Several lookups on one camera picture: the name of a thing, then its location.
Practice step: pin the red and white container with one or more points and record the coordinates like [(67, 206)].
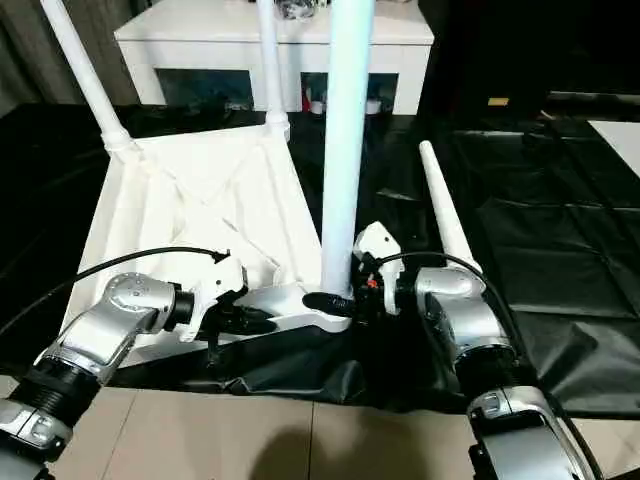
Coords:
[(314, 104)]

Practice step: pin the white plastic table top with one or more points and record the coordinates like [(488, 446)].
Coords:
[(175, 200)]

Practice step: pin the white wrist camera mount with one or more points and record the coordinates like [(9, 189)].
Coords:
[(210, 290), (382, 245)]

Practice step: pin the white plastic table leg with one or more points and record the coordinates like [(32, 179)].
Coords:
[(450, 210), (272, 65), (90, 75), (345, 150)]

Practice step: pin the black low cabinet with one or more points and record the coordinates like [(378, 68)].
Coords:
[(525, 45)]

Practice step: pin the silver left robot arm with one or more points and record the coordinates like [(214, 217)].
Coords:
[(100, 325)]

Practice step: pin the dark grey curtain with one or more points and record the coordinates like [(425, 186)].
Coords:
[(40, 50)]

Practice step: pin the bag of black items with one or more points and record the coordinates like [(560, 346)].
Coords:
[(300, 9)]

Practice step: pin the black plastic mat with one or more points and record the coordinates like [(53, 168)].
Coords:
[(550, 225)]

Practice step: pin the white flat board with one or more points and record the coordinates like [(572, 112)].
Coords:
[(620, 145)]

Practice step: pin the small yellow label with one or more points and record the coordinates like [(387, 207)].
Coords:
[(498, 101)]

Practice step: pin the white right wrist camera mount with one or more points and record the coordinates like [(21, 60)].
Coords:
[(382, 245)]

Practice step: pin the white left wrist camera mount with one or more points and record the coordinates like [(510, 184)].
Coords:
[(210, 290)]

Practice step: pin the white sideboard cabinet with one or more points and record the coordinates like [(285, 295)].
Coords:
[(200, 40)]

